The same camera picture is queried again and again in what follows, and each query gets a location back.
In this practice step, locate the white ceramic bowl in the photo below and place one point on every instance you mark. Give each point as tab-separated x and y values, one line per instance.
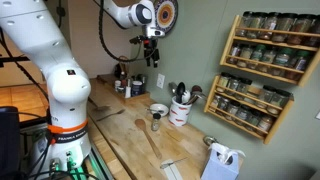
159	108

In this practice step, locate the white utensil crock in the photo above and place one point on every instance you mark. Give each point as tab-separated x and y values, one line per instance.
178	113

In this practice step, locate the upper wooden spice rack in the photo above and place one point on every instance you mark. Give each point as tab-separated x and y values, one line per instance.
305	74

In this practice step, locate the small glass spice bottle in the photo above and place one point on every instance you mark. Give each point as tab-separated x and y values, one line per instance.
155	124

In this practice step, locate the wooden condiment tray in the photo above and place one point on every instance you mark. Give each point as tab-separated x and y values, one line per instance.
108	81

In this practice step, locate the grey tissue box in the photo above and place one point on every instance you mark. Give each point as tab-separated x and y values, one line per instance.
222	163

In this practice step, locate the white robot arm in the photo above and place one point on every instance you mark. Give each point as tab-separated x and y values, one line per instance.
29	24

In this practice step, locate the white wall outlet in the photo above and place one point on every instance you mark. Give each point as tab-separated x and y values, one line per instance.
160	81

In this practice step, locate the black bottle lid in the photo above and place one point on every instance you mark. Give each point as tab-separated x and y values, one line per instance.
156	116

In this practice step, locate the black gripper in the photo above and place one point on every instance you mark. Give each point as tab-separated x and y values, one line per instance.
150	48

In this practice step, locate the wooden spoon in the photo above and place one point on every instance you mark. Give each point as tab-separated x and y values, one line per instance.
140	123

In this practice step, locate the white-handled peeler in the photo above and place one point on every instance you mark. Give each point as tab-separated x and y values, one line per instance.
170	169

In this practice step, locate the metal spatula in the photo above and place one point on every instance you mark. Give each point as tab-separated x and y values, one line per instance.
96	107

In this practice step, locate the lower wooden spice rack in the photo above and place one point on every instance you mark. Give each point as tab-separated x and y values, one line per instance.
264	135

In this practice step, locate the wooden spice rack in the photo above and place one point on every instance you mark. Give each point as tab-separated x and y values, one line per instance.
264	135
305	74

